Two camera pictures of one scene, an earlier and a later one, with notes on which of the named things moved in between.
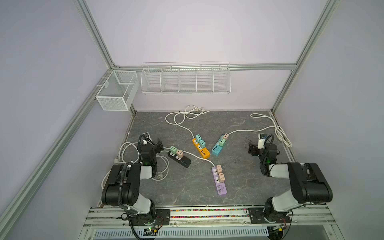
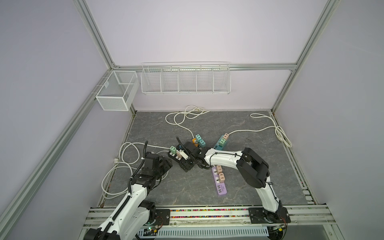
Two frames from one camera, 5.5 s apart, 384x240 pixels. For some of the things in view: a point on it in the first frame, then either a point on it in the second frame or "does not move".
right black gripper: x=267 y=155 → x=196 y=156
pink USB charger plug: x=180 y=154 does not move
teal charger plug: x=198 y=138 does not move
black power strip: x=185 y=161 does not move
